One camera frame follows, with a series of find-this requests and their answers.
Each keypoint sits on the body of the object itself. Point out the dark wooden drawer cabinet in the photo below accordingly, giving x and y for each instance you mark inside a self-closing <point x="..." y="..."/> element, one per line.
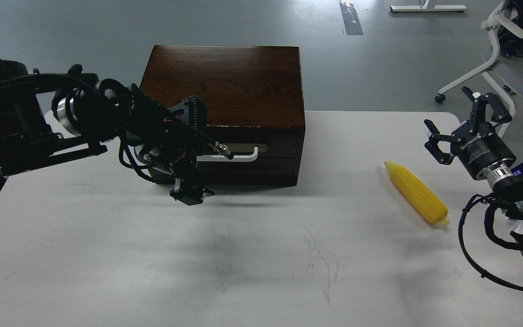
<point x="243" y="87"/>

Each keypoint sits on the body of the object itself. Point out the white office chair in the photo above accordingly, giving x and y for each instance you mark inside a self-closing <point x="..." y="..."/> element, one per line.
<point x="503" y="66"/>

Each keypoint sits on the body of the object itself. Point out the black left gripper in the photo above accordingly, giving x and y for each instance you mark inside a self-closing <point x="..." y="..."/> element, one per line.
<point x="162" y="145"/>

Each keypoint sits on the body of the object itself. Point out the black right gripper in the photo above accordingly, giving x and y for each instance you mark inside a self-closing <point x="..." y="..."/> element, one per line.
<point x="476" y="151"/>

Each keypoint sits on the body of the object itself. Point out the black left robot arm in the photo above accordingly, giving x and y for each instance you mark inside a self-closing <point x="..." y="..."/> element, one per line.
<point x="51" y="118"/>

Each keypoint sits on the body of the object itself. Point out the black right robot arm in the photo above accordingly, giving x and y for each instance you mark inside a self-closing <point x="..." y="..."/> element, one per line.
<point x="506" y="183"/>

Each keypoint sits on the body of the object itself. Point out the wooden drawer with white handle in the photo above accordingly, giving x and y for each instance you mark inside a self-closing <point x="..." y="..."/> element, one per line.
<point x="251" y="146"/>

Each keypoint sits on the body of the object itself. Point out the white desk base foot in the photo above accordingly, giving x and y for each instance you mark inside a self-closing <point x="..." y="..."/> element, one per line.
<point x="427" y="6"/>

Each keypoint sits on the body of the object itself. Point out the yellow corn cob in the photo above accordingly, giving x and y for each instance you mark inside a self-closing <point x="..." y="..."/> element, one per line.
<point x="417" y="194"/>

